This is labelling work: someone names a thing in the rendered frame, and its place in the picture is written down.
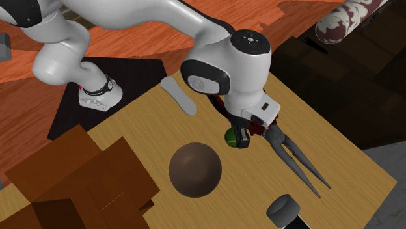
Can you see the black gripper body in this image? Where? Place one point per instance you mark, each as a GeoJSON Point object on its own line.
{"type": "Point", "coordinates": [242, 137]}

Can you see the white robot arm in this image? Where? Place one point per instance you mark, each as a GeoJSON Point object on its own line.
{"type": "Point", "coordinates": [142, 12]}

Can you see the green ball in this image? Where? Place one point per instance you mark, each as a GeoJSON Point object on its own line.
{"type": "Point", "coordinates": [230, 138]}

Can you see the dark red object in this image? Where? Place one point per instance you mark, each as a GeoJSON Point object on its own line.
{"type": "Point", "coordinates": [257, 129]}

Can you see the light wooden table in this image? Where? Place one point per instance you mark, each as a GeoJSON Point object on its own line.
{"type": "Point", "coordinates": [253, 190]}

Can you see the brown round bowl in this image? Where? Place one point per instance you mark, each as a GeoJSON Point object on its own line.
{"type": "Point", "coordinates": [195, 169]}

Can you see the grey tongs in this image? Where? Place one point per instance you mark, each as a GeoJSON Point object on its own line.
{"type": "Point", "coordinates": [296, 160]}

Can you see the flat grey oblong remote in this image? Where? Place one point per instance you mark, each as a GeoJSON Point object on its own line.
{"type": "Point", "coordinates": [179, 95]}

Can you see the dark brown cabinet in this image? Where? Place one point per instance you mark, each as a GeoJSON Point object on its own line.
{"type": "Point", "coordinates": [349, 85]}

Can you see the black robot stand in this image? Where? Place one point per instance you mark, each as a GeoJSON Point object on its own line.
{"type": "Point", "coordinates": [136, 76]}

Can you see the brown cardboard box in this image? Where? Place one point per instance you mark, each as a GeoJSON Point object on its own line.
{"type": "Point", "coordinates": [54, 161]}
{"type": "Point", "coordinates": [108, 187]}

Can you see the red white patterned bolster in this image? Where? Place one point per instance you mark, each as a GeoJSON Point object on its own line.
{"type": "Point", "coordinates": [344, 19]}

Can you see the grey block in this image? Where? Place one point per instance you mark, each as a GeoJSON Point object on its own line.
{"type": "Point", "coordinates": [3, 47]}

